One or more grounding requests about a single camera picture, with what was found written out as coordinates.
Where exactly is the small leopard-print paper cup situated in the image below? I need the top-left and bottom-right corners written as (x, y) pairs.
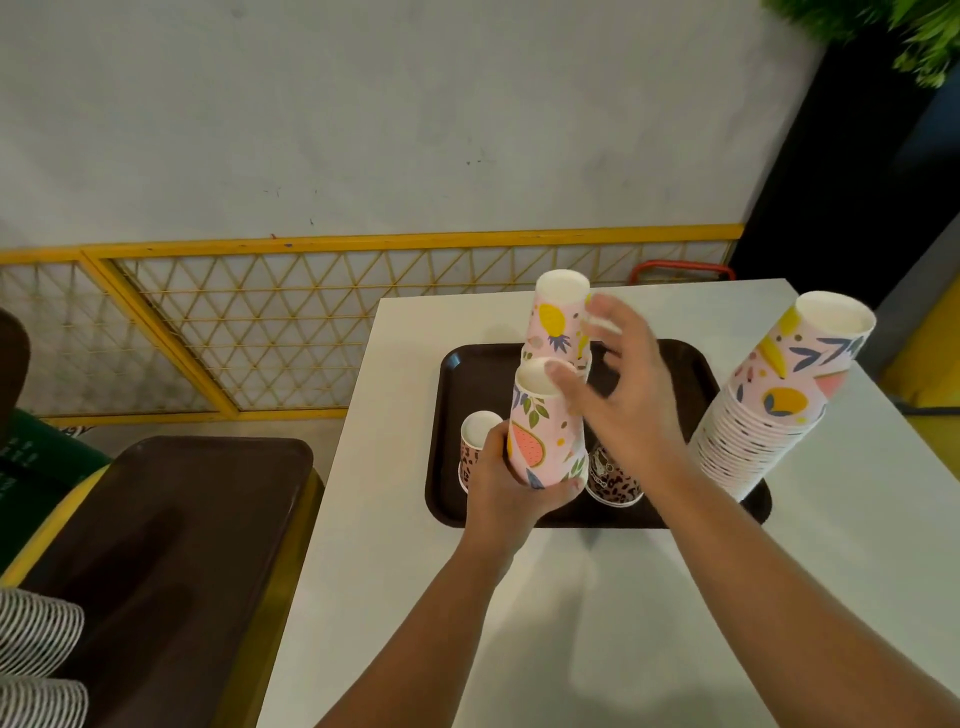
top-left (585, 442), bottom-right (645, 510)
top-left (458, 410), bottom-right (505, 494)

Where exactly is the red metal handle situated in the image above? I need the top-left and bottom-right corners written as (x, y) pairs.
top-left (627, 259), bottom-right (738, 285)

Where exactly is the person's left hand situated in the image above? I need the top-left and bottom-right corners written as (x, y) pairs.
top-left (464, 420), bottom-right (588, 561)

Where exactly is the stack of pink fruit-print cups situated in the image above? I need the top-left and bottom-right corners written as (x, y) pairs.
top-left (687, 290), bottom-right (878, 503)

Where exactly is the person's right forearm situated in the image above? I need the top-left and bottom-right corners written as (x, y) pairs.
top-left (648, 448), bottom-right (960, 728)

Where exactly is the yellow bench seat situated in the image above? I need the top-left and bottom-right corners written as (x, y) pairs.
top-left (0, 463), bottom-right (327, 728)

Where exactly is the green bag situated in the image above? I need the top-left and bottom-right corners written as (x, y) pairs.
top-left (0, 408), bottom-right (114, 575)

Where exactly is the black planter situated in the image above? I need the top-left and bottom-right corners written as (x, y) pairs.
top-left (729, 33), bottom-right (960, 310)

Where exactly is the dark brown serving tray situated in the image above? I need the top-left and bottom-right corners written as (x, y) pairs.
top-left (21, 435), bottom-right (315, 728)
top-left (424, 339), bottom-right (774, 531)

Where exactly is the person's left forearm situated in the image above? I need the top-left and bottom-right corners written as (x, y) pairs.
top-left (315, 536), bottom-right (530, 728)

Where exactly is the pink fruit-print paper cup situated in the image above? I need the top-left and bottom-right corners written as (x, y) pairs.
top-left (522, 269), bottom-right (594, 384)
top-left (507, 357), bottom-right (590, 491)

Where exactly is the green leafy plant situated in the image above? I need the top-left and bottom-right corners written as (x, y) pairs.
top-left (760, 0), bottom-right (960, 90)

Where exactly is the person's right hand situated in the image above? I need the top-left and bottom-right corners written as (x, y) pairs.
top-left (543, 293), bottom-right (689, 490)

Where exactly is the yellow lattice fence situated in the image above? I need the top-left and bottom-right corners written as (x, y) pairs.
top-left (0, 223), bottom-right (745, 427)

